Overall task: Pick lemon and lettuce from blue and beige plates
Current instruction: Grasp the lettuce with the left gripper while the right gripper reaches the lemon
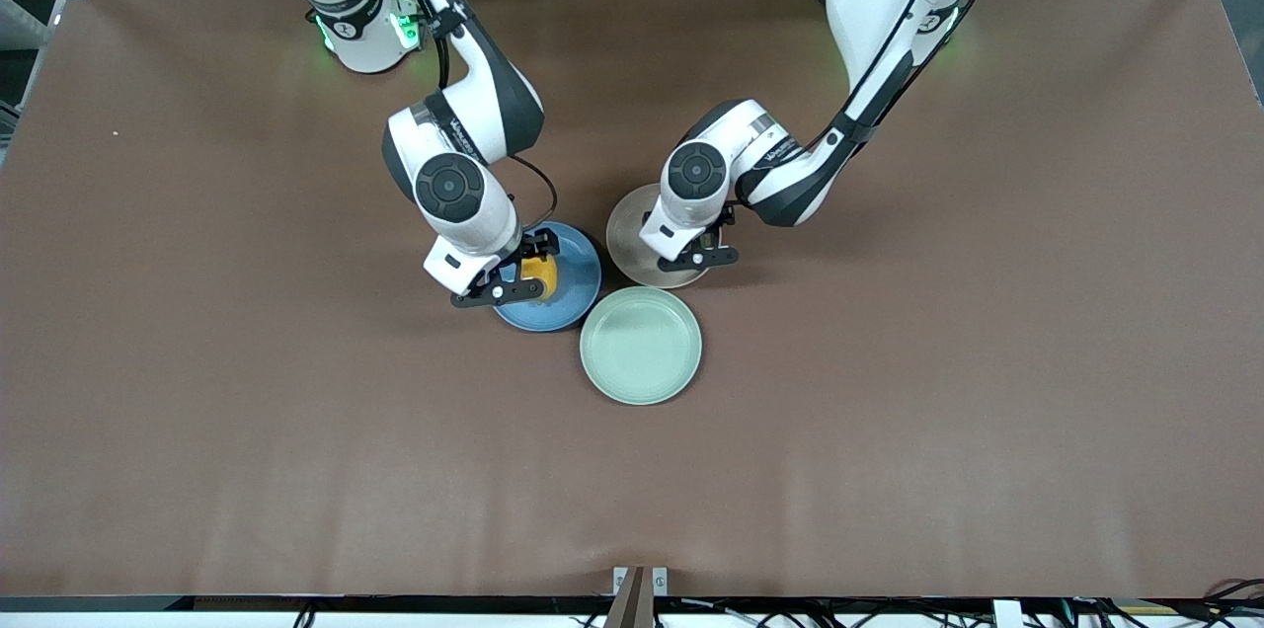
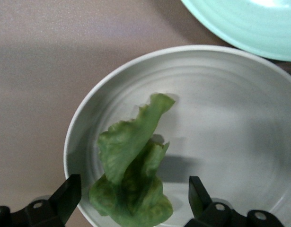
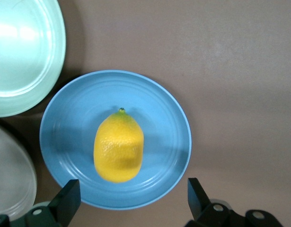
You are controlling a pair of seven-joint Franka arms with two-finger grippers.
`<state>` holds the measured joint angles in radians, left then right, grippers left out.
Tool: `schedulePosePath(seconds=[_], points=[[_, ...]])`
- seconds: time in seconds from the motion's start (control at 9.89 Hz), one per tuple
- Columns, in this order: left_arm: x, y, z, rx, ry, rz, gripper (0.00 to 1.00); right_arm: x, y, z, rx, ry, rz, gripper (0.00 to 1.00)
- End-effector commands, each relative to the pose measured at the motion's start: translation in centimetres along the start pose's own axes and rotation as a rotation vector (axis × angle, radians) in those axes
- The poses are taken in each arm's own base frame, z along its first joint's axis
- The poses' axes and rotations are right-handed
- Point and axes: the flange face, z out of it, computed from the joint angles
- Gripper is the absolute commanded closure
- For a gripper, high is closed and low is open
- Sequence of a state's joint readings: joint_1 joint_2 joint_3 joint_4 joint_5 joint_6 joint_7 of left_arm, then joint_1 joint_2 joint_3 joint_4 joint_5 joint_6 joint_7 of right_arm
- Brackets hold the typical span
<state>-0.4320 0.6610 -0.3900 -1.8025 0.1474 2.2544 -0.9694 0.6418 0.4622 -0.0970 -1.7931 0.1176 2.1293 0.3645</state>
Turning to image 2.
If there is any green lettuce leaf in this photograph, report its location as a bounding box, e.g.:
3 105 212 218
88 93 176 227

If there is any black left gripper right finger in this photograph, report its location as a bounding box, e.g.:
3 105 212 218
184 175 286 227

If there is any beige plate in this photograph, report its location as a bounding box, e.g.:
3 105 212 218
63 44 291 227

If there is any mint green plate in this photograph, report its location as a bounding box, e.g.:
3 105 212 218
179 0 291 62

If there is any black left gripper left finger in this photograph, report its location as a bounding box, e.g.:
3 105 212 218
0 174 82 227

